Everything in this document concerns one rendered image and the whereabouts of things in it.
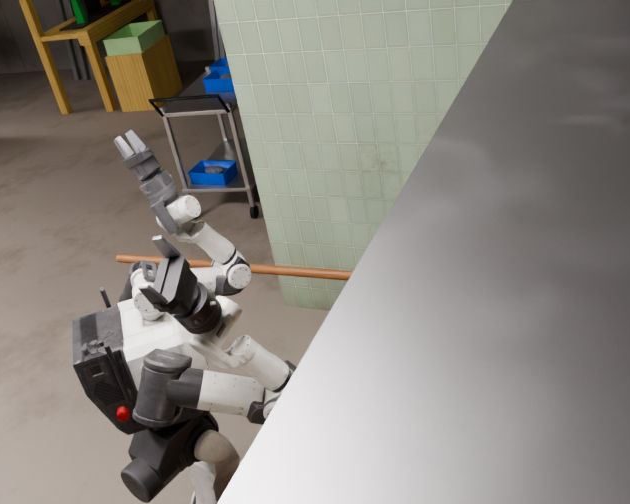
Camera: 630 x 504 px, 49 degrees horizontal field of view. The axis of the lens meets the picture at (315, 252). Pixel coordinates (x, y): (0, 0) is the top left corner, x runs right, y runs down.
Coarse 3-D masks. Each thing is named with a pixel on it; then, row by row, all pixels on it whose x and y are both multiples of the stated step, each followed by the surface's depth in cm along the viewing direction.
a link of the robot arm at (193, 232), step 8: (160, 224) 196; (184, 224) 202; (192, 224) 202; (200, 224) 201; (176, 232) 198; (184, 232) 200; (192, 232) 201; (200, 232) 198; (208, 232) 199; (184, 240) 200; (192, 240) 199; (200, 240) 199
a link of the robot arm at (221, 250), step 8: (216, 232) 203; (208, 240) 200; (216, 240) 201; (224, 240) 204; (208, 248) 201; (216, 248) 202; (224, 248) 203; (232, 248) 205; (216, 256) 203; (224, 256) 204; (232, 256) 206; (240, 256) 208; (216, 264) 210; (224, 264) 206; (232, 264) 205; (248, 264) 206; (224, 272) 205
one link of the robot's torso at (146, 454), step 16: (208, 416) 197; (144, 432) 187; (160, 432) 185; (176, 432) 184; (144, 448) 185; (160, 448) 182; (176, 448) 185; (128, 464) 186; (144, 464) 183; (160, 464) 181; (176, 464) 186; (128, 480) 184; (144, 480) 181; (160, 480) 184; (144, 496) 183
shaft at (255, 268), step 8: (120, 256) 244; (128, 256) 243; (136, 256) 242; (144, 256) 241; (152, 256) 240; (192, 264) 232; (200, 264) 231; (208, 264) 230; (256, 264) 224; (256, 272) 223; (264, 272) 222; (272, 272) 221; (280, 272) 219; (288, 272) 218; (296, 272) 217; (304, 272) 216; (312, 272) 215; (320, 272) 214; (328, 272) 213; (336, 272) 212; (344, 272) 211; (352, 272) 210
